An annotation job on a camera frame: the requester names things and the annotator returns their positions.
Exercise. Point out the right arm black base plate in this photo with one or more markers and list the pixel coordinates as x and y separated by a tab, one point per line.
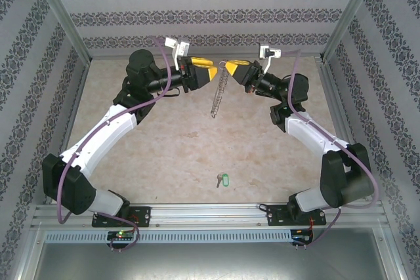
275	216

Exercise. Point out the grey metal sheet panel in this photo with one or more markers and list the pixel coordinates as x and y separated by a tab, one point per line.
210	262

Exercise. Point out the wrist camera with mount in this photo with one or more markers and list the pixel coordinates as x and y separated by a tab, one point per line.
267	51
178	47

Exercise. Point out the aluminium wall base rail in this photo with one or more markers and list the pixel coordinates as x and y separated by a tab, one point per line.
206	55

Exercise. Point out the aluminium side rail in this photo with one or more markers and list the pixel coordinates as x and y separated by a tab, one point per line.
67	129
333	96

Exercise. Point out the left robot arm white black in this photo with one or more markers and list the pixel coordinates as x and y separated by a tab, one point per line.
108	129

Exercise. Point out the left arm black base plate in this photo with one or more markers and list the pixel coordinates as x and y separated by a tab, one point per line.
142	216

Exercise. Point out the aluminium corner post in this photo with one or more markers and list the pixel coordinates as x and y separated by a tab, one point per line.
62	14
349	14

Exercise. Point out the silver key with green tag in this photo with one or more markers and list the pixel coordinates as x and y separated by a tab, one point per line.
225	180

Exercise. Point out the aluminium mounting rail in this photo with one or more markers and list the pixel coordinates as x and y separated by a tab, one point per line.
210	216

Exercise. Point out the metal band with key rings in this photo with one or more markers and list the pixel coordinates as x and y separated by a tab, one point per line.
221	86

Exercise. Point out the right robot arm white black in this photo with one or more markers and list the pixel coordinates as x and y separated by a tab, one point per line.
311	135

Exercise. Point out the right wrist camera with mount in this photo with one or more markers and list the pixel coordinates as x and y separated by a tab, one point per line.
267	51

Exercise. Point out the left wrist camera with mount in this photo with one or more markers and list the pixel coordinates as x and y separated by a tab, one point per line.
178	47

